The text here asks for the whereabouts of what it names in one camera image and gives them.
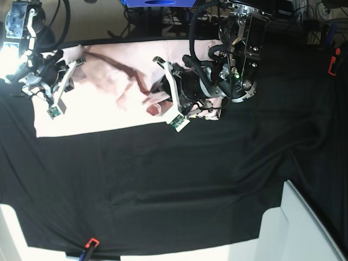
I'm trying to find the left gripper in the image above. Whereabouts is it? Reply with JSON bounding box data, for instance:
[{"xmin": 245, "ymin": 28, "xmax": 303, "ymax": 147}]
[{"xmin": 169, "ymin": 62, "xmax": 226, "ymax": 114}]

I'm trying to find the black table cloth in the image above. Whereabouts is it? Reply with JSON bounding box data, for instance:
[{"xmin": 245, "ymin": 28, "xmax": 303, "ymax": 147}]
[{"xmin": 1, "ymin": 43, "xmax": 347, "ymax": 257}]

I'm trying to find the red black clamp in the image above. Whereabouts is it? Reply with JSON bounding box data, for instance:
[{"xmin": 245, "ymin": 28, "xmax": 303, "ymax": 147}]
[
  {"xmin": 79, "ymin": 238, "xmax": 100, "ymax": 261},
  {"xmin": 328, "ymin": 48, "xmax": 341, "ymax": 76}
]

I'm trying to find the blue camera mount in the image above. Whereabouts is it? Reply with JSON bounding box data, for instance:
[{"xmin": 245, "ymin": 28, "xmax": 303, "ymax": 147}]
[{"xmin": 121, "ymin": 0, "xmax": 196, "ymax": 8}]

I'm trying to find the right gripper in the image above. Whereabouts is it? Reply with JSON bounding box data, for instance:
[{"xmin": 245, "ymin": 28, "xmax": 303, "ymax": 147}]
[{"xmin": 5, "ymin": 53, "xmax": 69, "ymax": 98}]

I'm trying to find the red black clamp right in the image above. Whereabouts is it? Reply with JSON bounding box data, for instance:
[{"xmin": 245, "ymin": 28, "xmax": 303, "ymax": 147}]
[{"xmin": 328, "ymin": 48, "xmax": 341, "ymax": 76}]

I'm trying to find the white camera bracket right arm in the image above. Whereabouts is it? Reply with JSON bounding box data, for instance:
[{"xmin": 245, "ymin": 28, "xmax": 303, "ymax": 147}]
[{"xmin": 46, "ymin": 57, "xmax": 86, "ymax": 119}]

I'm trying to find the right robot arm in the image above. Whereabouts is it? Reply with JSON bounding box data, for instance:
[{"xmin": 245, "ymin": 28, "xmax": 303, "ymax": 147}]
[{"xmin": 1, "ymin": 1, "xmax": 73, "ymax": 103}]

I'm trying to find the red black clamp bottom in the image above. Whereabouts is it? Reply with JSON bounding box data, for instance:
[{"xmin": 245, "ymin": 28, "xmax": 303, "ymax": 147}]
[{"xmin": 79, "ymin": 238, "xmax": 100, "ymax": 261}]

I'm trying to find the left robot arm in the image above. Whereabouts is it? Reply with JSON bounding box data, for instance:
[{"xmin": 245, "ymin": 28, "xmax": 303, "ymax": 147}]
[{"xmin": 154, "ymin": 1, "xmax": 269, "ymax": 116}]

